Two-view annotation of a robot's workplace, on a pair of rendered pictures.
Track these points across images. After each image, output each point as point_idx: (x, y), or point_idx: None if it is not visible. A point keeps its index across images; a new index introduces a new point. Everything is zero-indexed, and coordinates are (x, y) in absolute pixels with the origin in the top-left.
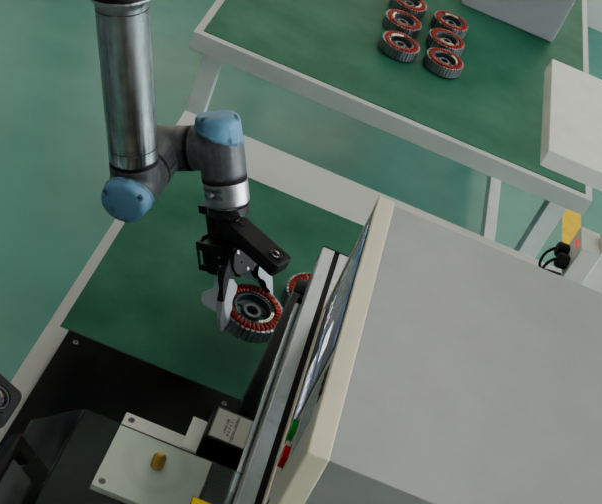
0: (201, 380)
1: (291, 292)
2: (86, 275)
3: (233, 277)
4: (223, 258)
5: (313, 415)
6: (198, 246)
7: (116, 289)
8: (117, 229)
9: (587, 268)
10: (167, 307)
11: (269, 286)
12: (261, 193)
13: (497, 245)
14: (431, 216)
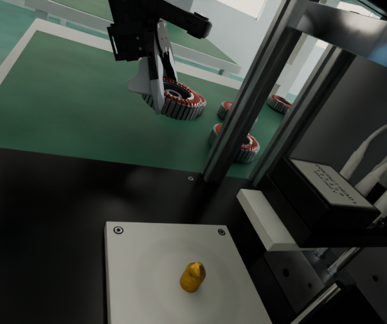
0: (152, 166)
1: (281, 6)
2: None
3: (159, 54)
4: (144, 35)
5: None
6: (111, 31)
7: (26, 107)
8: (8, 67)
9: (287, 73)
10: (86, 116)
11: (175, 76)
12: (111, 55)
13: (231, 79)
14: (198, 69)
